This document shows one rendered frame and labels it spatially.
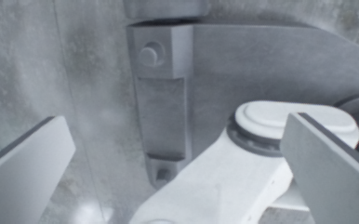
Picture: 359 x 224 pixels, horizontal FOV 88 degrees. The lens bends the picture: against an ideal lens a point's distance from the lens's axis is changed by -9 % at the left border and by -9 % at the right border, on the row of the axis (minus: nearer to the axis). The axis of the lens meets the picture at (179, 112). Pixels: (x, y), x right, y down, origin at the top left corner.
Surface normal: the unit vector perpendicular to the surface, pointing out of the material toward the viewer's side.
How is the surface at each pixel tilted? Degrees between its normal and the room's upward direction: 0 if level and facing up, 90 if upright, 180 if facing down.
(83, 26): 0
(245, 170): 90
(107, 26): 0
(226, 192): 90
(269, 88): 0
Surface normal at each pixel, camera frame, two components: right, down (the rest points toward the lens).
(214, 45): -0.22, 0.49
